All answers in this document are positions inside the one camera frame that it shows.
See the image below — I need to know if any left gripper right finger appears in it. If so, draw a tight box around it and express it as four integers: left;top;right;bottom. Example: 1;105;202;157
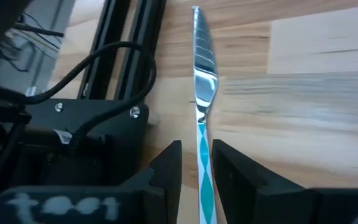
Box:
211;139;317;224

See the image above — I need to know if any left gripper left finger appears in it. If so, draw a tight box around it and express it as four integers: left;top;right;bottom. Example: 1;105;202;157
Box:
119;139;183;224

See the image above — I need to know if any metal knife teal patterned handle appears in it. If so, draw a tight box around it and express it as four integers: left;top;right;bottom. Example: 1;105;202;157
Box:
192;5;219;224

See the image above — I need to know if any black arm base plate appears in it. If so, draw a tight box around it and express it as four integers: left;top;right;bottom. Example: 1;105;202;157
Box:
23;98;150;147

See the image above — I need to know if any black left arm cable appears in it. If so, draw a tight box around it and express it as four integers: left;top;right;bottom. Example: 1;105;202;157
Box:
26;41;157;150

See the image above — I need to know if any black aluminium table frame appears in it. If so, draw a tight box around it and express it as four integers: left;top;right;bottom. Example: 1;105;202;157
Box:
78;0;167;101

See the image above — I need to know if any black floor cable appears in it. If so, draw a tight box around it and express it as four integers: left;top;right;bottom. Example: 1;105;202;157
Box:
11;23;65;38

